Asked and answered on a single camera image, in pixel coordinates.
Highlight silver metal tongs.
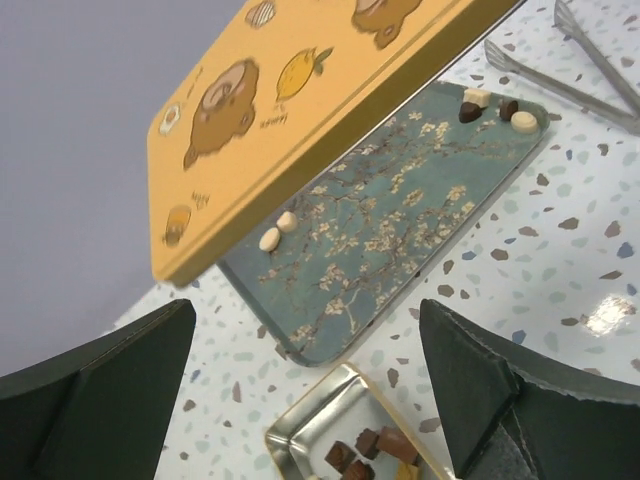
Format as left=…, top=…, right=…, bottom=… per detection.
left=483, top=0, right=640, bottom=134

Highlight white round chocolate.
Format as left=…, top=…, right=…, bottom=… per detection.
left=259, top=227, right=281, bottom=252
left=276, top=211, right=298, bottom=233

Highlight white round chocolate left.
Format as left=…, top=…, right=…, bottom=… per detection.
left=259, top=227, right=281, bottom=252

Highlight white cube chocolate on tray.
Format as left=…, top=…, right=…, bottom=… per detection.
left=463, top=88, right=491, bottom=109

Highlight floral teal serving tray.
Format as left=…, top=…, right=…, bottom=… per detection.
left=219, top=81, right=550, bottom=367

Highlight dark oval chocolate tray front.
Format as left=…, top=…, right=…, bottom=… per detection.
left=458, top=102, right=484, bottom=124

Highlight white round chocolate right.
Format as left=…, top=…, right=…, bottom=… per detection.
left=276, top=211, right=298, bottom=233

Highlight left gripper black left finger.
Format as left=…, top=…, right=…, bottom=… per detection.
left=1, top=299, right=196, bottom=479

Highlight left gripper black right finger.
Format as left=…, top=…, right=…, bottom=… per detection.
left=419, top=299, right=639, bottom=479

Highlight gold metal tin box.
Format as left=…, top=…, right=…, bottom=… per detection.
left=265, top=362, right=455, bottom=479

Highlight white oval chocolate tray right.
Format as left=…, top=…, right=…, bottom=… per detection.
left=510, top=111, right=539, bottom=134

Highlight silver metal tin lid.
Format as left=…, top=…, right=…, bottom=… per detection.
left=147, top=1, right=514, bottom=287

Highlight dark cube chocolate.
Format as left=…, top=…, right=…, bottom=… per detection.
left=355, top=428, right=379, bottom=460
left=376, top=427, right=419, bottom=465

